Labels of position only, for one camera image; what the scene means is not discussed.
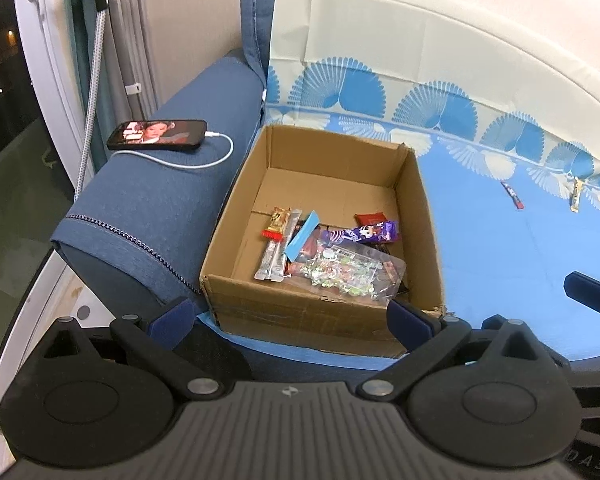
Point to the black smartphone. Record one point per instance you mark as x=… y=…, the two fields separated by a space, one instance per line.
x=171 y=135

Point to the yellow wafer bar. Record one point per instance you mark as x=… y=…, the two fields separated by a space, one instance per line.
x=575 y=199

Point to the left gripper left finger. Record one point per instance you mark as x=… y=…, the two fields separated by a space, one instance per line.
x=149 y=344

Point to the dark red blue stick sachet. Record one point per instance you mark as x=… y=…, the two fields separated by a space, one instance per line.
x=513 y=195

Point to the red gold candy bar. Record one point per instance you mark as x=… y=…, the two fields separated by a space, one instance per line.
x=275 y=230

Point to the red snack packet gold print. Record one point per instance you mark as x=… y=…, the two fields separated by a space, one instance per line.
x=370 y=219

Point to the silver stick sachet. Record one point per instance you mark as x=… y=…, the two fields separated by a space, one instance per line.
x=273 y=263

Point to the blue sofa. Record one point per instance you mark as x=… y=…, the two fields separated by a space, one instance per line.
x=138 y=233

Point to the brown cardboard box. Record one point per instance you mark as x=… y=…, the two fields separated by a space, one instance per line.
x=338 y=176

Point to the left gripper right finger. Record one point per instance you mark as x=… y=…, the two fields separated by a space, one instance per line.
x=430 y=344

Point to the light blue stick sachet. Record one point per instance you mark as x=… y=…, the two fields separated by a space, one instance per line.
x=297 y=242

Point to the purple chocolate bar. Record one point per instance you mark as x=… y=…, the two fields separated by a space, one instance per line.
x=384 y=232

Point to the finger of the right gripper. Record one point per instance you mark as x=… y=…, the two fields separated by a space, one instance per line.
x=583 y=289

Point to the grey curtain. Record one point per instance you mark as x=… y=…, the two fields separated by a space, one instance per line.
x=127 y=87

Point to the white window frame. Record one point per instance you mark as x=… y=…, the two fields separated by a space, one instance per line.
x=45 y=39

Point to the clear bag of candies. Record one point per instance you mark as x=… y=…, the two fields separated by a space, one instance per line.
x=347 y=271

